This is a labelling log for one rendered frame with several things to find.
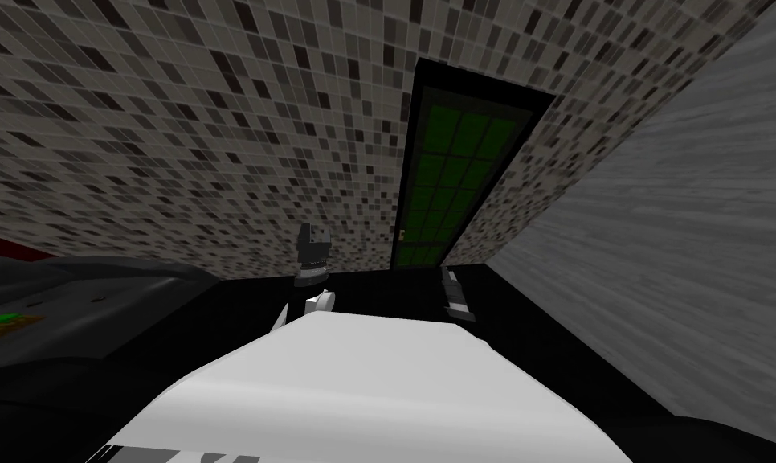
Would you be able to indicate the dark door with green panes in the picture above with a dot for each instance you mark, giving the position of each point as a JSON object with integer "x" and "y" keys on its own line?
{"x": 459, "y": 167}

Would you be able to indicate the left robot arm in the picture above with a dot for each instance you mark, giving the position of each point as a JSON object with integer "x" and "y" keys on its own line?
{"x": 312, "y": 272}

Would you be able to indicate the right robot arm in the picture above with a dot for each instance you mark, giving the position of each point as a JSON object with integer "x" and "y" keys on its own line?
{"x": 459, "y": 301}

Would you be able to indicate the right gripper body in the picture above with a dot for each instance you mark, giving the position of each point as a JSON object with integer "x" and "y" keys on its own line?
{"x": 450, "y": 275}

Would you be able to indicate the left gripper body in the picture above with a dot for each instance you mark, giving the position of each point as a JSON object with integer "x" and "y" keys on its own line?
{"x": 314, "y": 241}

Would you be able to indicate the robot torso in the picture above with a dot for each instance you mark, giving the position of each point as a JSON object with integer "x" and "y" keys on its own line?
{"x": 375, "y": 386}

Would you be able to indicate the dark grey counter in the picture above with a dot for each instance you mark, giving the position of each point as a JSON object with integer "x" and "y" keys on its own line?
{"x": 99, "y": 302}

